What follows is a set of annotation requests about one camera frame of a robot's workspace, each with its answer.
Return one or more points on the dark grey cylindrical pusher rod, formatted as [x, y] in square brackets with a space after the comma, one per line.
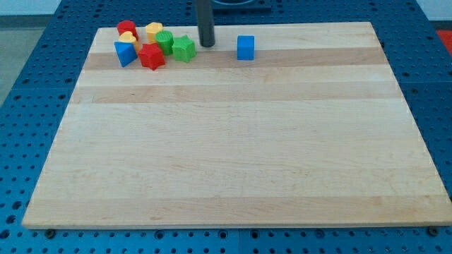
[205, 22]

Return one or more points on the blue cube block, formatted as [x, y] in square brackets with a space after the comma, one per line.
[245, 47]

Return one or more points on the green star block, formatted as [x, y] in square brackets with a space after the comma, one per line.
[183, 49]

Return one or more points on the red star block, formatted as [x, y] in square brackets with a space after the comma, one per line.
[151, 56]

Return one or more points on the green cylinder block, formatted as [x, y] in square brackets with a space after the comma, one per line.
[165, 41]

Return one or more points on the yellow pentagon block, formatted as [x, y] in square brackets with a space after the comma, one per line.
[152, 29]

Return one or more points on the red cylinder block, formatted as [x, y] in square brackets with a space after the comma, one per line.
[127, 26]

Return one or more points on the yellow heart block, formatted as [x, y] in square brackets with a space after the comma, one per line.
[128, 37]

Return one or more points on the blue triangle block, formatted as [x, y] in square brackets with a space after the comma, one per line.
[126, 53]

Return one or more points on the light wooden board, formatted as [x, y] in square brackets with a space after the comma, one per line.
[314, 132]

